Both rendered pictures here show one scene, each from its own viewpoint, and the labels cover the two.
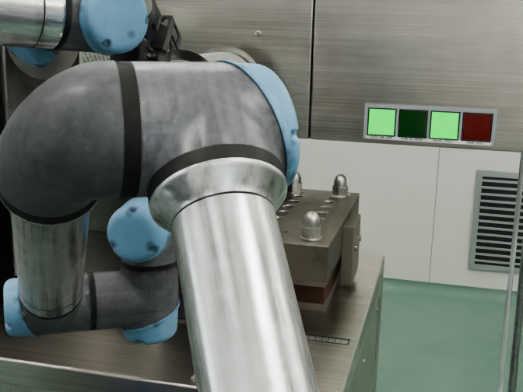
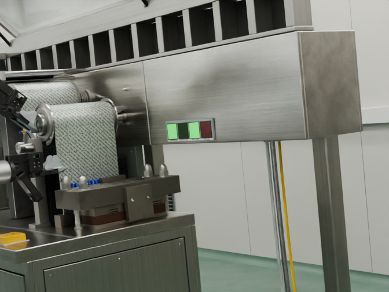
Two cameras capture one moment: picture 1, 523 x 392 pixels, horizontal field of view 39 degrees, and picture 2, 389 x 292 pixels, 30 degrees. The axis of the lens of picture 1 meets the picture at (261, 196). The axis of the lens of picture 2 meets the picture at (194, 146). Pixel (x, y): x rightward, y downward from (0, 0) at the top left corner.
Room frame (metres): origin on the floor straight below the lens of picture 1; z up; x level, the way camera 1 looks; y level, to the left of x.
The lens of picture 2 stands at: (-0.47, -1.79, 1.26)
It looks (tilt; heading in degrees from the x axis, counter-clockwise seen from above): 3 degrees down; 38
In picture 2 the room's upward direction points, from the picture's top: 5 degrees counter-clockwise
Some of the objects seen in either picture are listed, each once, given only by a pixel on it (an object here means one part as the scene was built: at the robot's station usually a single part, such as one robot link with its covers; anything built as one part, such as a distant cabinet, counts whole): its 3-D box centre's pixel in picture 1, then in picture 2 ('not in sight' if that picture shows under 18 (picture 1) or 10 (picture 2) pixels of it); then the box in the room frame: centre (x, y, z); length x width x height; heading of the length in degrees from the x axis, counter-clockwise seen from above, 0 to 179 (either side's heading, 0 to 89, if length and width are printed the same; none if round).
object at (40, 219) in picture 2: not in sight; (34, 183); (1.17, 0.18, 1.05); 0.06 x 0.05 x 0.31; 166
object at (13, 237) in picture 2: not in sight; (10, 237); (0.93, 0.04, 0.91); 0.07 x 0.07 x 0.02; 76
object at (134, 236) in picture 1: (149, 226); not in sight; (0.92, 0.14, 1.11); 0.11 x 0.08 x 0.09; 166
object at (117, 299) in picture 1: (137, 298); not in sight; (0.91, 0.16, 1.01); 0.11 x 0.08 x 0.11; 108
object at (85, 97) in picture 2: not in sight; (79, 98); (1.54, 0.31, 1.34); 0.07 x 0.07 x 0.07; 76
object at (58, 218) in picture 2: not in sight; (94, 214); (1.31, 0.05, 0.92); 0.28 x 0.04 x 0.04; 166
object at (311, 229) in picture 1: (311, 225); (83, 182); (1.15, -0.08, 1.05); 0.04 x 0.04 x 0.04
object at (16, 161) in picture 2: not in sight; (24, 166); (1.07, 0.11, 1.12); 0.12 x 0.08 x 0.09; 166
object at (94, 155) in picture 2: not in sight; (88, 159); (1.30, 0.05, 1.11); 0.23 x 0.01 x 0.18; 166
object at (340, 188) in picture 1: (340, 184); (163, 170); (1.46, -0.16, 1.05); 0.04 x 0.04 x 0.04
